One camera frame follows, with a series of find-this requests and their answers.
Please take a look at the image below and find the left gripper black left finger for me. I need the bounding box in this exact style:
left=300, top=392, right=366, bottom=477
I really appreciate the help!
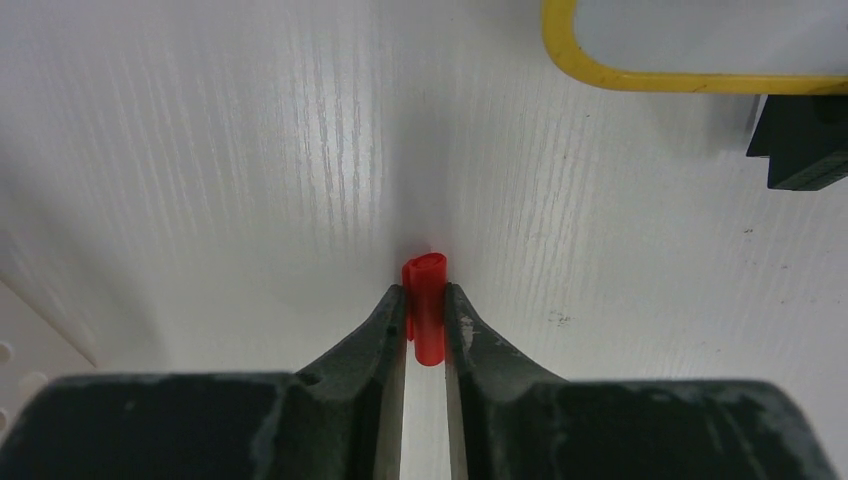
left=1, top=285, right=406, bottom=479

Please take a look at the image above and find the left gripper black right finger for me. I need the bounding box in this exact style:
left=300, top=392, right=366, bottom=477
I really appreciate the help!
left=444, top=284, right=836, bottom=479

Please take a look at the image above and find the red marker cap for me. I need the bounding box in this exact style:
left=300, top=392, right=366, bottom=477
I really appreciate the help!
left=401, top=252, right=448, bottom=367

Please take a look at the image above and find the black left whiteboard foot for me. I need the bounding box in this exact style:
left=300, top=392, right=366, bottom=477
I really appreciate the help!
left=746, top=95, right=847, bottom=191

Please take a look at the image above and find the yellow framed whiteboard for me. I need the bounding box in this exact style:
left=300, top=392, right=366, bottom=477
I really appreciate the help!
left=541, top=1, right=847, bottom=95

